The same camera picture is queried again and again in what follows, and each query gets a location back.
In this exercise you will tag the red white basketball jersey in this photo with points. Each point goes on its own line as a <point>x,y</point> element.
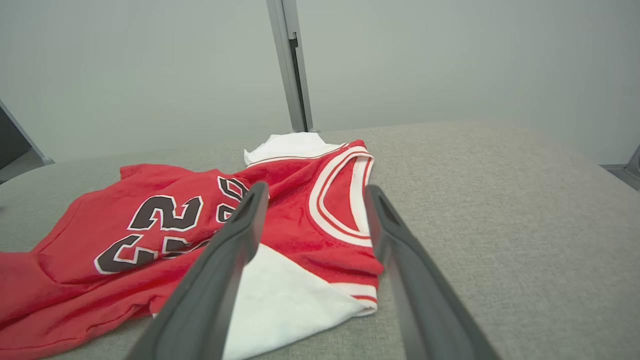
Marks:
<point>60,300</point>

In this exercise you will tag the grey metal frame leg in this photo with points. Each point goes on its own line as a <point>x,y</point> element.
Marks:
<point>27,136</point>
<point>627,175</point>

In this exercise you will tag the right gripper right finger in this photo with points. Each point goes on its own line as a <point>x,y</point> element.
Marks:
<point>420,300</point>

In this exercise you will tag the grey partition post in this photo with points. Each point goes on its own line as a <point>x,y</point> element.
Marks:
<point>287,60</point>

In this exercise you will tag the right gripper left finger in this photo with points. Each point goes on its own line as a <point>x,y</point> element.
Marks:
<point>210,280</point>

